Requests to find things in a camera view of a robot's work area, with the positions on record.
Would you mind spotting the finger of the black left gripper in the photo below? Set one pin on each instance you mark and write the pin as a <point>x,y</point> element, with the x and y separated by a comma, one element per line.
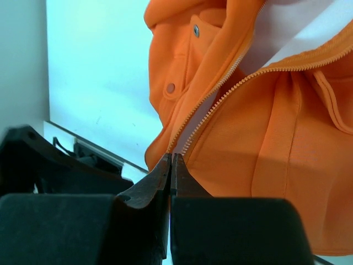
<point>28,161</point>

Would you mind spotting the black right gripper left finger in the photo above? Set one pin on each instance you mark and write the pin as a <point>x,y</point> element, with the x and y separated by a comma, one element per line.
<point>128,228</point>

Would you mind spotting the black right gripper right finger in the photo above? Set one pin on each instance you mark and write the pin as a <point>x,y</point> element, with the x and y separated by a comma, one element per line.
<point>213,230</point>

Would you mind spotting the orange jacket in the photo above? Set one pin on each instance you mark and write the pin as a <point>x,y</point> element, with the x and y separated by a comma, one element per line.
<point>257,97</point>

